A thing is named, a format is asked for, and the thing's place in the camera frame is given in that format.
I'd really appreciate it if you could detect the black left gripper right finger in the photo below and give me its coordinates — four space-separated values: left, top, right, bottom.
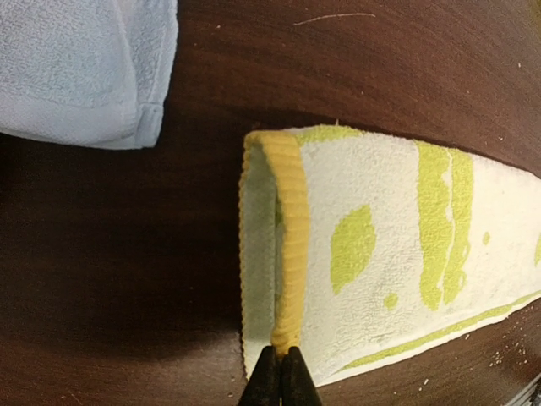
280 347 323 406

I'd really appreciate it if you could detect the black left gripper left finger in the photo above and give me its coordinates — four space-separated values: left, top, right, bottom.
238 346 281 406

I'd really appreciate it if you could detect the green white patterned towel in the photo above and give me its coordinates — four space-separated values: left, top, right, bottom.
239 125 540 386

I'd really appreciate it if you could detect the light blue towel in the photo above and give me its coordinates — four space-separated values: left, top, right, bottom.
1 1 178 150

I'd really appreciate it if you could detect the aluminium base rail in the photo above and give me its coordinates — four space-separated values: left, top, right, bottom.
506 376 541 406

